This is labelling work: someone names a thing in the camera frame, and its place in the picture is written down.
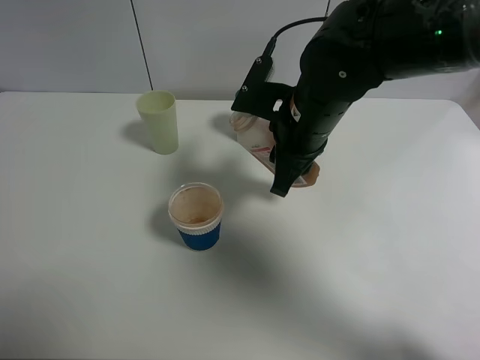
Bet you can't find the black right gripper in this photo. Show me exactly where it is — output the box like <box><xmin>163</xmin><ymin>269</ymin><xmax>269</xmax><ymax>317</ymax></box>
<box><xmin>269</xmin><ymin>63</ymin><xmax>383</xmax><ymax>197</ymax></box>

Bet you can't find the clear plastic drink bottle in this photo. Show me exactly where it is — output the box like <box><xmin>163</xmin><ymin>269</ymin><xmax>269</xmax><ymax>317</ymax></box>
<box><xmin>229</xmin><ymin>112</ymin><xmax>320</xmax><ymax>188</ymax></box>

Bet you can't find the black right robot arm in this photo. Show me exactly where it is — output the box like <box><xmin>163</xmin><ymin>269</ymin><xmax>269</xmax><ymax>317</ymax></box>
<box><xmin>271</xmin><ymin>1</ymin><xmax>479</xmax><ymax>197</ymax></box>

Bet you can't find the blue sleeved clear cup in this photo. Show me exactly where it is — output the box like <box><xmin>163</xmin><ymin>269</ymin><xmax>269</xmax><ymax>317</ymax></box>
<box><xmin>168</xmin><ymin>182</ymin><xmax>224</xmax><ymax>251</ymax></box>

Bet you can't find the pale yellow plastic cup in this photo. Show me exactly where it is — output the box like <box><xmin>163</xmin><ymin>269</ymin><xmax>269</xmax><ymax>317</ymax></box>
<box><xmin>136</xmin><ymin>91</ymin><xmax>179</xmax><ymax>155</ymax></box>

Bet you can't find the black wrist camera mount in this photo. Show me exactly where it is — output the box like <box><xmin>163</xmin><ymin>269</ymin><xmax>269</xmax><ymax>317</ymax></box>
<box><xmin>231</xmin><ymin>55</ymin><xmax>294</xmax><ymax>122</ymax></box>

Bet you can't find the black camera cable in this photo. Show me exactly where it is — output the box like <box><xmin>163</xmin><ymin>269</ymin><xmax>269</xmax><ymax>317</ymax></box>
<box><xmin>265</xmin><ymin>16</ymin><xmax>328</xmax><ymax>57</ymax></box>

